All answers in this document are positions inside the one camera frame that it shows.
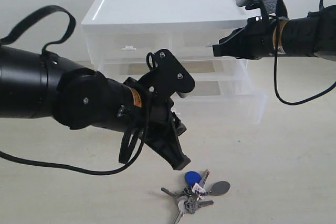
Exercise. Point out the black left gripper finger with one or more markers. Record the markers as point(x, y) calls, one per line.
point(179, 126)
point(165, 142)

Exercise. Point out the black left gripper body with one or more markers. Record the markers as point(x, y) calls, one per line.
point(144, 114)

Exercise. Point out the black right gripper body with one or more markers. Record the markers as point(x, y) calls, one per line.
point(259, 38)

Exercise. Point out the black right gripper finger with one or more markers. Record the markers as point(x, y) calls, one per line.
point(236, 37)
point(227, 49)

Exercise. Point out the clear plastic storage box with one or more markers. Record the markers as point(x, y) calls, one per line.
point(223, 90)

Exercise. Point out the bunch of keys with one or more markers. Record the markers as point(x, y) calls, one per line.
point(191, 198)

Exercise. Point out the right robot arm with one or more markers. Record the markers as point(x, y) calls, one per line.
point(312, 36)

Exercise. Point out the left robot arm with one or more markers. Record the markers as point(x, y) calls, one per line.
point(38, 86)

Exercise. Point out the white plastic drawer cabinet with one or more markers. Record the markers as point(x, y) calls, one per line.
point(156, 16)

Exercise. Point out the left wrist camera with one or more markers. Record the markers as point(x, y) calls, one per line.
point(167, 76)

